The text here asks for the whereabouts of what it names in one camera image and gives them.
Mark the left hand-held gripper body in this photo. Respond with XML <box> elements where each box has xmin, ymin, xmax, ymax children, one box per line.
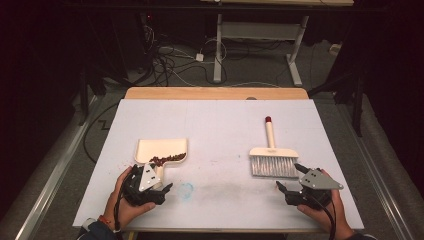
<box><xmin>121</xmin><ymin>163</ymin><xmax>168</xmax><ymax>207</ymax></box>

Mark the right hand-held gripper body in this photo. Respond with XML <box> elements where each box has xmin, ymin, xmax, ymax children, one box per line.
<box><xmin>284</xmin><ymin>168</ymin><xmax>344</xmax><ymax>211</ymax></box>

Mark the cream brush with red-tipped handle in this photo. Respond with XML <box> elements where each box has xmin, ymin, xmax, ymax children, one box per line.
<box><xmin>249</xmin><ymin>115</ymin><xmax>300</xmax><ymax>179</ymax></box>

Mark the pile of red beans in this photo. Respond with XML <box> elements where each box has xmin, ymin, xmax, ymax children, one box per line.
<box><xmin>148</xmin><ymin>152</ymin><xmax>188</xmax><ymax>168</ymax></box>

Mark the cream dustpan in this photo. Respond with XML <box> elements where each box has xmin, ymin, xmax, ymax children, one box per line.
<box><xmin>134</xmin><ymin>137</ymin><xmax>189</xmax><ymax>186</ymax></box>

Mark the person's right hand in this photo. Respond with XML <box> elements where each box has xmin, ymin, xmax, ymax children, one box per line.
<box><xmin>296</xmin><ymin>169</ymin><xmax>355</xmax><ymax>239</ymax></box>

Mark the person's left hand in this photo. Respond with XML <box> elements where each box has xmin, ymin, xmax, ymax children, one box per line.
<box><xmin>103</xmin><ymin>165</ymin><xmax>157</xmax><ymax>231</ymax></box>

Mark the red wristband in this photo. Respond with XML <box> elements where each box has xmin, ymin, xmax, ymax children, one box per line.
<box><xmin>98</xmin><ymin>214</ymin><xmax>114</xmax><ymax>229</ymax></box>

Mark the white board table cover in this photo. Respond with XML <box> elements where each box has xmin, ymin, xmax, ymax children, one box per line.
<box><xmin>72</xmin><ymin>98</ymin><xmax>365</xmax><ymax>232</ymax></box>

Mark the black stand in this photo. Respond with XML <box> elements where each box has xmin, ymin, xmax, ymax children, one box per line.
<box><xmin>308</xmin><ymin>64</ymin><xmax>367</xmax><ymax>138</ymax></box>
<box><xmin>77</xmin><ymin>64</ymin><xmax>108</xmax><ymax>127</ymax></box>

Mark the wooden table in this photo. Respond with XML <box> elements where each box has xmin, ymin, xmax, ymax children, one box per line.
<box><xmin>123</xmin><ymin>86</ymin><xmax>310</xmax><ymax>101</ymax></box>

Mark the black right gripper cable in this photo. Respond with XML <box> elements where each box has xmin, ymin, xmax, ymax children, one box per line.
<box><xmin>304</xmin><ymin>190</ymin><xmax>338</xmax><ymax>240</ymax></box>

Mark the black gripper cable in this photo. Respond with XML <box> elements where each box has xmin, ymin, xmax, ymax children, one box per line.
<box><xmin>113</xmin><ymin>173</ymin><xmax>135</xmax><ymax>240</ymax></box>
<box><xmin>304</xmin><ymin>190</ymin><xmax>338</xmax><ymax>240</ymax></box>

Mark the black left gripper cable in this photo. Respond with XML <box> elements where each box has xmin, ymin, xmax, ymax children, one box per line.
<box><xmin>113</xmin><ymin>173</ymin><xmax>135</xmax><ymax>240</ymax></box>

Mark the black floor cable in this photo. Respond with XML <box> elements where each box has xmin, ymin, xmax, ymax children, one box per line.
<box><xmin>82</xmin><ymin>101</ymin><xmax>120</xmax><ymax>164</ymax></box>

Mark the metal floor rail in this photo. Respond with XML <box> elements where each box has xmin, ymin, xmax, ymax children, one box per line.
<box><xmin>344</xmin><ymin>133</ymin><xmax>416</xmax><ymax>240</ymax></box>
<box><xmin>16</xmin><ymin>95</ymin><xmax>103</xmax><ymax>240</ymax></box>

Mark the tangle of floor cables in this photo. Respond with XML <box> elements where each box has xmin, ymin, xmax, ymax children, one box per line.
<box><xmin>143</xmin><ymin>24</ymin><xmax>228</xmax><ymax>88</ymax></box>

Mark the white desk frame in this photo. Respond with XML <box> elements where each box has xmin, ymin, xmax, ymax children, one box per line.
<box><xmin>199</xmin><ymin>0</ymin><xmax>355</xmax><ymax>88</ymax></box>

